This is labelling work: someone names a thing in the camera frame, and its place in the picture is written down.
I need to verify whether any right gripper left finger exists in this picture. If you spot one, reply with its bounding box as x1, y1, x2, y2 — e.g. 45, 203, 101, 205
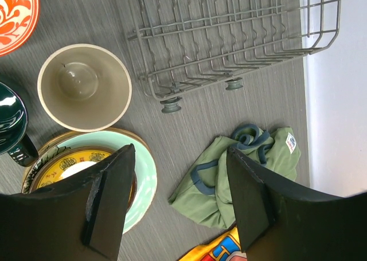
1, 145, 135, 260

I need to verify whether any green shirt with blue trim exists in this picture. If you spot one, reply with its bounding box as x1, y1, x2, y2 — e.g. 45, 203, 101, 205
168, 124, 301, 229

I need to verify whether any green flower plate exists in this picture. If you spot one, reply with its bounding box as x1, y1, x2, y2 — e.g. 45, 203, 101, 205
21, 128, 157, 232

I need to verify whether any dark green mug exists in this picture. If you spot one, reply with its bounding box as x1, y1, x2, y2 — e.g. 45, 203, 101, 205
1, 82, 38, 167

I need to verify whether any beige tumbler cup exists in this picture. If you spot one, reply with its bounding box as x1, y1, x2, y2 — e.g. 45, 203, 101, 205
37, 44, 132, 132

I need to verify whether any orange Mickey Mouse towel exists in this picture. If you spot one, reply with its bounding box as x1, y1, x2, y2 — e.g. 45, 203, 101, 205
179, 226, 248, 261

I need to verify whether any white orange patterned bowl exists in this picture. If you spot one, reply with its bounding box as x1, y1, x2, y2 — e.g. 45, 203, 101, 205
1, 0, 41, 56

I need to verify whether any yellow patterned small plate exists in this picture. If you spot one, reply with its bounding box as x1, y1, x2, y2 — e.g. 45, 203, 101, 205
28, 146, 114, 192

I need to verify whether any cream bird plate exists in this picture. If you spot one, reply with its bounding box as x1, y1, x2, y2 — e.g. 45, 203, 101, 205
21, 127, 157, 232

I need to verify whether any grey wire dish rack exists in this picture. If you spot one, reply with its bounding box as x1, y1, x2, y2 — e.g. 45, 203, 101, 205
127, 0, 342, 114

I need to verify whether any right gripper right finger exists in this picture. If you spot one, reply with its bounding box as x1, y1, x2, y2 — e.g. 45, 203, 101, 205
227, 147, 366, 260

